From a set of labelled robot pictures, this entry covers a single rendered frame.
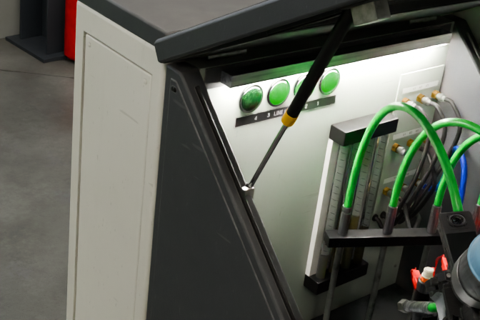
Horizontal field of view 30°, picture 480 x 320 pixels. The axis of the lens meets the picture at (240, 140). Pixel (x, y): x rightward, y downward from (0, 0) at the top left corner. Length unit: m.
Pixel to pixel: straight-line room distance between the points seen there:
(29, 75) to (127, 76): 3.58
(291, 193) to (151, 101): 0.36
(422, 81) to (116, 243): 0.67
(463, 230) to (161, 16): 0.58
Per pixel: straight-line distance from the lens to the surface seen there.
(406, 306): 1.46
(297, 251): 1.75
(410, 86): 1.77
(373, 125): 1.53
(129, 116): 1.51
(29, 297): 3.30
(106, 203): 1.65
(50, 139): 4.36
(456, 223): 1.25
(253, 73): 1.42
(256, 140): 1.53
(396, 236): 1.71
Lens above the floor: 1.96
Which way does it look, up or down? 26 degrees down
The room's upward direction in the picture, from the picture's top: 7 degrees clockwise
